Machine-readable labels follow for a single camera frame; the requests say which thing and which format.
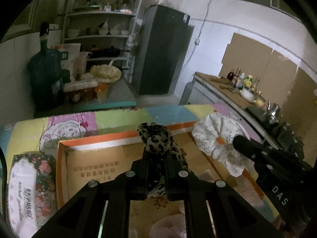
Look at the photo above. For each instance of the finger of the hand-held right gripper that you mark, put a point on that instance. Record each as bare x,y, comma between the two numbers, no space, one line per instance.
247,147

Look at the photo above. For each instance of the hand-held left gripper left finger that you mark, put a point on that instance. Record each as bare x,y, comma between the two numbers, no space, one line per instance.
138,178

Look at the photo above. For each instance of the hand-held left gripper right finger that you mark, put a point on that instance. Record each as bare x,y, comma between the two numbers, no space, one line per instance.
173,178

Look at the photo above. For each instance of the white floral scrunchie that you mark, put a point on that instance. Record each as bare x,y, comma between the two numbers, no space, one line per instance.
218,131

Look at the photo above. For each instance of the orange rimmed cardboard box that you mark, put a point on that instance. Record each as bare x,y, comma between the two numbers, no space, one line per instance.
99,168

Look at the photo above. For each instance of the leopard print scrunchie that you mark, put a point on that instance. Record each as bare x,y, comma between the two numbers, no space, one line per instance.
156,138

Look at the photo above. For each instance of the black stove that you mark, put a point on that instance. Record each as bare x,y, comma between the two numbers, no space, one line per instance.
287,133

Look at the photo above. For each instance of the metal kettle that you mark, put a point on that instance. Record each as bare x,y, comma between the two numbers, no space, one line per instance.
273,114

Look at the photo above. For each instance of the white bowl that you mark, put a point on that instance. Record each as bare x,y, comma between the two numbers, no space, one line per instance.
247,94

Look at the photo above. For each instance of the kitchen counter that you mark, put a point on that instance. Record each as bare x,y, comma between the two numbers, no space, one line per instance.
218,89

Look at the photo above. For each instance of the row of condiment bottles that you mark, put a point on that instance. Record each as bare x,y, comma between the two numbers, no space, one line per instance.
244,79

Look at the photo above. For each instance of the grey gas cylinder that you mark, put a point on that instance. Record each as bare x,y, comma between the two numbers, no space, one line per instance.
186,93

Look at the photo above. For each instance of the teal low table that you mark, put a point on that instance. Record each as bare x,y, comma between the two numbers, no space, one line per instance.
118,96

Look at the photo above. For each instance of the orange plastic containers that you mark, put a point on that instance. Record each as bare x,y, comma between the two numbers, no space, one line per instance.
84,93

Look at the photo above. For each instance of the floral tissue pack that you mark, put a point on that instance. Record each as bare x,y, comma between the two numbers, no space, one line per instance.
32,178

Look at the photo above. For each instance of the yellow bag of food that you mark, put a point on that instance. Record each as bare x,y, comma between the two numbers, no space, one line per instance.
105,73

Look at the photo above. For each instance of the dark grey fridge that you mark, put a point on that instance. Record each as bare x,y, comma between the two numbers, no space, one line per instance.
161,54

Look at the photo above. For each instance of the black pan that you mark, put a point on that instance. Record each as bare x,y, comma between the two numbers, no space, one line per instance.
106,52

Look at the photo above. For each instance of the white sacks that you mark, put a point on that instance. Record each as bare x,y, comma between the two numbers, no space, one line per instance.
74,59

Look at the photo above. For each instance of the large water jug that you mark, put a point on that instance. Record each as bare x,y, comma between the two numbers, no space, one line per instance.
44,74

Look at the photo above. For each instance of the group of white bowls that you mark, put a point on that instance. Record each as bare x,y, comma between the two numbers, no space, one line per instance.
104,31

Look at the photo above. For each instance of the white metal shelf rack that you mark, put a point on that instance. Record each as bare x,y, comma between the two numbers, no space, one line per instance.
104,14

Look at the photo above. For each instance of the group of glass jars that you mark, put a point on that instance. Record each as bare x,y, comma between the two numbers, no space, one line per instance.
109,6

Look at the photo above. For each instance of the cardboard wall sheets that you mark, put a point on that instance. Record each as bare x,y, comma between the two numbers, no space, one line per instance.
272,64

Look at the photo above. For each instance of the wall outlet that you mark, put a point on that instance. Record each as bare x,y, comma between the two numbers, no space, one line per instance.
197,41

